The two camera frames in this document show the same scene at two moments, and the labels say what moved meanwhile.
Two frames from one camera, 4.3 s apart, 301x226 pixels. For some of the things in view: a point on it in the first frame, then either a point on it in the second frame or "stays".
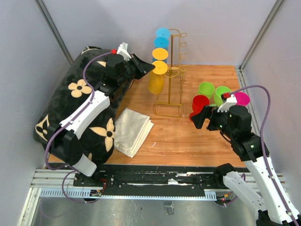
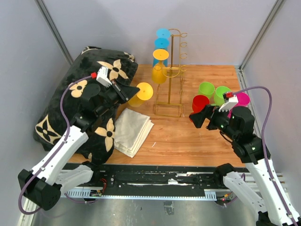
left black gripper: x=142 y=67 -> x=124 y=92
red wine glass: x=198 y=103 stays
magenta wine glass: x=242 y=99 stays
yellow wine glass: x=156 y=78 -> x=145 y=93
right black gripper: x=208 y=111 stays
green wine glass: x=219 y=90 stays
